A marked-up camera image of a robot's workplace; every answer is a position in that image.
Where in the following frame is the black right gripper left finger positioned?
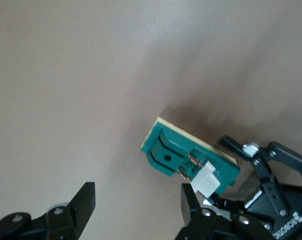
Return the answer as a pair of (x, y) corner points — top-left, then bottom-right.
(0, 181), (96, 240)

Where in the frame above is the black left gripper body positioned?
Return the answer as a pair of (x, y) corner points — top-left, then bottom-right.
(244, 184), (302, 240)

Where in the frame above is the green load switch white handle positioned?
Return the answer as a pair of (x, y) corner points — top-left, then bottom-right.
(140, 116), (241, 200)

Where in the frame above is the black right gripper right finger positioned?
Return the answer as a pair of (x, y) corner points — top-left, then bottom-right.
(175, 183), (274, 240)

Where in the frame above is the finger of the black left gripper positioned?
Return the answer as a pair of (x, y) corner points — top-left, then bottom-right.
(203, 193), (246, 216)
(219, 135), (302, 217)

